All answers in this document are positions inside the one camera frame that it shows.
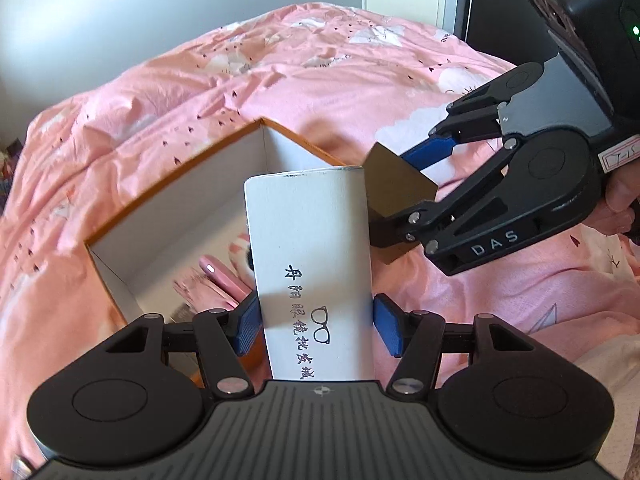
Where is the person's right hand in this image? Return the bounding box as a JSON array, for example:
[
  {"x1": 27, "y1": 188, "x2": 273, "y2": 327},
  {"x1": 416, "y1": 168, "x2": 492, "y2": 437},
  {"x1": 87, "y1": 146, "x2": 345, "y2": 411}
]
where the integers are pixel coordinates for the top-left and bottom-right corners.
[{"x1": 602, "y1": 160, "x2": 640, "y2": 214}]

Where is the white and black plush toy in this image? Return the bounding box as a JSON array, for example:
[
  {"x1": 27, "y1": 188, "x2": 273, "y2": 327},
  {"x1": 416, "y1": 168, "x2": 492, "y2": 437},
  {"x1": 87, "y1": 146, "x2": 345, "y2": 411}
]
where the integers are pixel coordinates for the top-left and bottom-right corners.
[{"x1": 227, "y1": 232, "x2": 256, "y2": 286}]

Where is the orange cardboard box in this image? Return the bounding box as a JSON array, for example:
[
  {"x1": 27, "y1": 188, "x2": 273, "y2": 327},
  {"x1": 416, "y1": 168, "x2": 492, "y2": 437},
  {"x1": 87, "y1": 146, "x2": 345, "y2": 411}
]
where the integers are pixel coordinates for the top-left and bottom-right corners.
[{"x1": 82, "y1": 117, "x2": 351, "y2": 391}]

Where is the pink card holder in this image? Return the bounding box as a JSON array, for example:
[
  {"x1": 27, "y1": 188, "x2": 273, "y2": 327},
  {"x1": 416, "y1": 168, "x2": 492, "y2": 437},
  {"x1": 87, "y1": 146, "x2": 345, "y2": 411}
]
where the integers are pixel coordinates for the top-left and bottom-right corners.
[{"x1": 198, "y1": 255, "x2": 253, "y2": 311}]

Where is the white glasses case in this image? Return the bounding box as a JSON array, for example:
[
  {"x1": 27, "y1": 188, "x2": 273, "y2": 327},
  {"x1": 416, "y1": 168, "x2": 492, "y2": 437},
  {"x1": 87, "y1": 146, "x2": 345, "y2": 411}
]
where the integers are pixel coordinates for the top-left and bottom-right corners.
[{"x1": 243, "y1": 165, "x2": 378, "y2": 383}]

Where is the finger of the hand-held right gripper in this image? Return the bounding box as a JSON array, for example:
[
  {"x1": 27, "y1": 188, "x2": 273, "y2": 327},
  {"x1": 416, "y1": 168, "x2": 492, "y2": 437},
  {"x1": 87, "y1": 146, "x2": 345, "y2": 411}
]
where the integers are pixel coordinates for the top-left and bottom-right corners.
[
  {"x1": 370, "y1": 142, "x2": 518, "y2": 249},
  {"x1": 400, "y1": 92, "x2": 506, "y2": 173}
]

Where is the pink printed blanket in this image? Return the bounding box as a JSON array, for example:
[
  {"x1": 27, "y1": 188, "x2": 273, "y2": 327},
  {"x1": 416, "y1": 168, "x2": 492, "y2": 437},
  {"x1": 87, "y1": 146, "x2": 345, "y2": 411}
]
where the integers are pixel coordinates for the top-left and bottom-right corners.
[{"x1": 0, "y1": 2, "x2": 640, "y2": 480}]

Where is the brown box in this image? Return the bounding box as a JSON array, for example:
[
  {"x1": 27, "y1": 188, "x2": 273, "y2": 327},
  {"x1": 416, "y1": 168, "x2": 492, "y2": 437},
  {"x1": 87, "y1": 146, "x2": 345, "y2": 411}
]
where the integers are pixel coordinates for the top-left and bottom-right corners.
[{"x1": 362, "y1": 142, "x2": 439, "y2": 266}]

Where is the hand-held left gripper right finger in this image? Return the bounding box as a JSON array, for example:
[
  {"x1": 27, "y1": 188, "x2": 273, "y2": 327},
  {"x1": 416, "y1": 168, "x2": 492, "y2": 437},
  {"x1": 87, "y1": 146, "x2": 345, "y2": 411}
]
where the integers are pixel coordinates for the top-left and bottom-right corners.
[{"x1": 372, "y1": 292, "x2": 533, "y2": 401}]

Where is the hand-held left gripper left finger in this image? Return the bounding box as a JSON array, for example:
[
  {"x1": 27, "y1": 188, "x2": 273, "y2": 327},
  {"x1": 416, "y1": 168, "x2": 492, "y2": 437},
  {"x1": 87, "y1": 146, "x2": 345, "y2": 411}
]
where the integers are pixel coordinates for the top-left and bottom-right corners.
[{"x1": 107, "y1": 294, "x2": 263, "y2": 401}]

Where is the pink fabric pouch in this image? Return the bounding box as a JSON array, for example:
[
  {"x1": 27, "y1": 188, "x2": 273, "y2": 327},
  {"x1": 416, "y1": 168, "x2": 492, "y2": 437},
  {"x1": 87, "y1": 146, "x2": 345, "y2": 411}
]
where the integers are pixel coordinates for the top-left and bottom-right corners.
[{"x1": 170, "y1": 275, "x2": 246, "y2": 323}]

